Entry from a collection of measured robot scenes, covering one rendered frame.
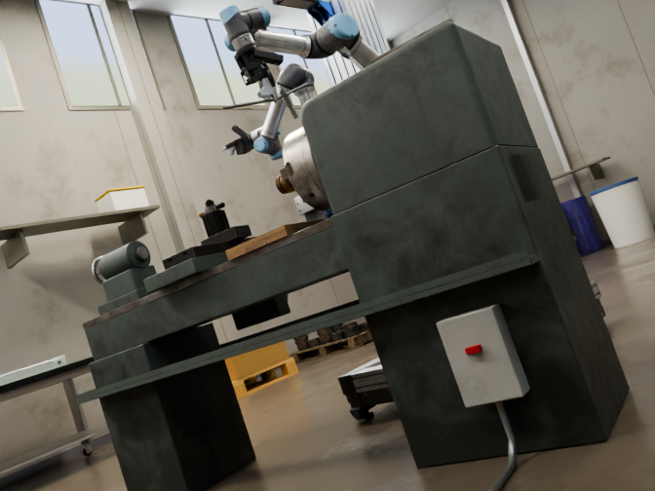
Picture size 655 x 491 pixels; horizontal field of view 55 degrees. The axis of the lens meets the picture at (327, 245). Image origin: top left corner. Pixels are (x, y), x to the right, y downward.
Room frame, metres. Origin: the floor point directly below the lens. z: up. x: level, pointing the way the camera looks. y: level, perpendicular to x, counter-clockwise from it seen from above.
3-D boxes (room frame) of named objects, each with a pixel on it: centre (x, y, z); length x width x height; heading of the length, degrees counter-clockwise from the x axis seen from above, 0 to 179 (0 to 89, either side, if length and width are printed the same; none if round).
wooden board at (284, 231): (2.46, 0.15, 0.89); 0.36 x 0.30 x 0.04; 147
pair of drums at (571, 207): (9.08, -3.27, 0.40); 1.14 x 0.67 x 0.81; 138
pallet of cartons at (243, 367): (6.17, 1.47, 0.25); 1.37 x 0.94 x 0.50; 133
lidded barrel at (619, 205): (8.26, -3.78, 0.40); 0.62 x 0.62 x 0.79
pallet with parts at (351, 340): (7.31, 0.21, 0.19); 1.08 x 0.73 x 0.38; 48
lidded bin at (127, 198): (6.16, 1.78, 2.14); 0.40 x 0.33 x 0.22; 138
